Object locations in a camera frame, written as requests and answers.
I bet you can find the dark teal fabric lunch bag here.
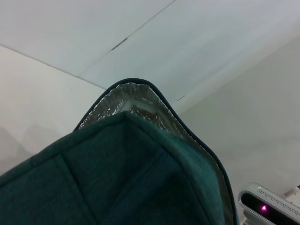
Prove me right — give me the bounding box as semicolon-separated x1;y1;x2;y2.
0;78;240;225

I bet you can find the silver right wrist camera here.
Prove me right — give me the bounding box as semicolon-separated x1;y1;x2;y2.
238;182;300;225

